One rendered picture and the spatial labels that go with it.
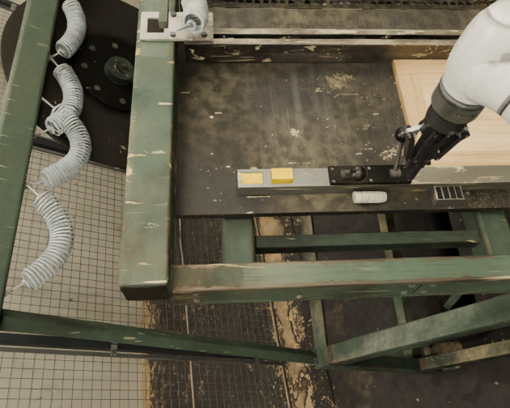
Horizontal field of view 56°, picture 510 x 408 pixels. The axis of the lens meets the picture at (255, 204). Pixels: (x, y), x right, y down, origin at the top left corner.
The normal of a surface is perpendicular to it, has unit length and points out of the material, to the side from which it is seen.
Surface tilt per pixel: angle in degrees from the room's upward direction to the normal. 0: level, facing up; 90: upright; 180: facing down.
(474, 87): 54
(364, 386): 0
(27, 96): 90
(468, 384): 0
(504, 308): 0
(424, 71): 59
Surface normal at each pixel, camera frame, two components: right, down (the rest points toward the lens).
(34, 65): 0.56, -0.40
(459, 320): -0.83, -0.22
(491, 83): -0.68, 0.57
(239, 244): 0.06, -0.46
